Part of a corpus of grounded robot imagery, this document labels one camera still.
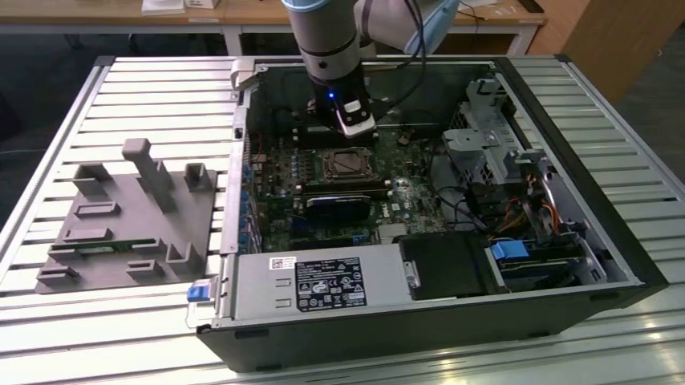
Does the RAM slot with black clip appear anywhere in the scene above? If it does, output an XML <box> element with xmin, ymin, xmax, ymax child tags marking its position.
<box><xmin>298</xmin><ymin>142</ymin><xmax>380</xmax><ymax>151</ymax></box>

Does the CPU socket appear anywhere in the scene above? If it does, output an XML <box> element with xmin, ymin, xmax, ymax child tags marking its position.
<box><xmin>319</xmin><ymin>147</ymin><xmax>377</xmax><ymax>182</ymax></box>

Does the black expansion slot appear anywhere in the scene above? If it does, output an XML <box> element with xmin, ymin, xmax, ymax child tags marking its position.
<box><xmin>301</xmin><ymin>180</ymin><xmax>388</xmax><ymax>197</ymax></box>

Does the black blue graphics card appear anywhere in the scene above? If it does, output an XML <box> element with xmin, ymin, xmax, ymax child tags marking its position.
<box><xmin>305</xmin><ymin>193</ymin><xmax>374</xmax><ymax>224</ymax></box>

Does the green motherboard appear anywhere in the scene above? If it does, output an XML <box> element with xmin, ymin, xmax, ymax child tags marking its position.
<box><xmin>246</xmin><ymin>120</ymin><xmax>450</xmax><ymax>253</ymax></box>

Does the silver metal drive cage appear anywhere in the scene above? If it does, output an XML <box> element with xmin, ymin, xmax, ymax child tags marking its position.
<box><xmin>441</xmin><ymin>78</ymin><xmax>553</xmax><ymax>188</ymax></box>

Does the small silver heatsink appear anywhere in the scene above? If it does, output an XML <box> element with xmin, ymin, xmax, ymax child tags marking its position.
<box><xmin>376</xmin><ymin>223</ymin><xmax>402</xmax><ymax>243</ymax></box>

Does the grey parts rack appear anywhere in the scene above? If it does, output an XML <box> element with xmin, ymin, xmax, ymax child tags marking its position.
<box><xmin>32</xmin><ymin>137</ymin><xmax>222</xmax><ymax>297</ymax></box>

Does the black drive bay box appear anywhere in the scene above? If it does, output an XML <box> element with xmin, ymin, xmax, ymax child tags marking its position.
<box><xmin>398</xmin><ymin>233</ymin><xmax>492</xmax><ymax>302</ymax></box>

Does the grey power supply unit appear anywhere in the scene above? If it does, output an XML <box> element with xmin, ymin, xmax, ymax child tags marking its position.
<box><xmin>227</xmin><ymin>243</ymin><xmax>417</xmax><ymax>322</ymax></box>

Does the hard disk in blue carrier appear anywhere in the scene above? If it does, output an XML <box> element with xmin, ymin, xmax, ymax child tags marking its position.
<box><xmin>486</xmin><ymin>239</ymin><xmax>585</xmax><ymax>294</ymax></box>

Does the green RAM stick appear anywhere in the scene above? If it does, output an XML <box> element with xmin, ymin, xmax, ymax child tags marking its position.
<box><xmin>74</xmin><ymin>239</ymin><xmax>157</xmax><ymax>253</ymax></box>

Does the wooden desk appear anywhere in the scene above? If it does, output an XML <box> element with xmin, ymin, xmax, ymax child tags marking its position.
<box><xmin>0</xmin><ymin>0</ymin><xmax>548</xmax><ymax>57</ymax></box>

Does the blue case latch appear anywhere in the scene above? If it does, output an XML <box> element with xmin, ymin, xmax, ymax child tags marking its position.
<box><xmin>186</xmin><ymin>280</ymin><xmax>214</xmax><ymax>302</ymax></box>

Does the wooden cabinet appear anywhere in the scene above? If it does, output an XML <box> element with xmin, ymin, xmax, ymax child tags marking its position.
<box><xmin>526</xmin><ymin>0</ymin><xmax>685</xmax><ymax>103</ymax></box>

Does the black PC case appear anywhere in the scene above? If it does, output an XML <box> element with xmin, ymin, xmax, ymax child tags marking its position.
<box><xmin>195</xmin><ymin>55</ymin><xmax>671</xmax><ymax>372</ymax></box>

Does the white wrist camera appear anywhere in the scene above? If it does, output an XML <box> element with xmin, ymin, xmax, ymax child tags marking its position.
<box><xmin>335</xmin><ymin>99</ymin><xmax>378</xmax><ymax>140</ymax></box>

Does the thin red wire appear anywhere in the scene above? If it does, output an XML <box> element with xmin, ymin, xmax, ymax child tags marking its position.
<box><xmin>251</xmin><ymin>131</ymin><xmax>267</xmax><ymax>164</ymax></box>

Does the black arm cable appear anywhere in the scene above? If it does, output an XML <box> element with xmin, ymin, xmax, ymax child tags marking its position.
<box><xmin>388</xmin><ymin>0</ymin><xmax>430</xmax><ymax>113</ymax></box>

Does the thick black cable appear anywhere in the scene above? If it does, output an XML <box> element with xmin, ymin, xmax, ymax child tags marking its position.
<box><xmin>432</xmin><ymin>184</ymin><xmax>493</xmax><ymax>234</ymax></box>

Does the orange yellow wire bundle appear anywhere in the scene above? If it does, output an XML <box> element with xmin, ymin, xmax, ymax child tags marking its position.
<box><xmin>494</xmin><ymin>172</ymin><xmax>566</xmax><ymax>241</ymax></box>

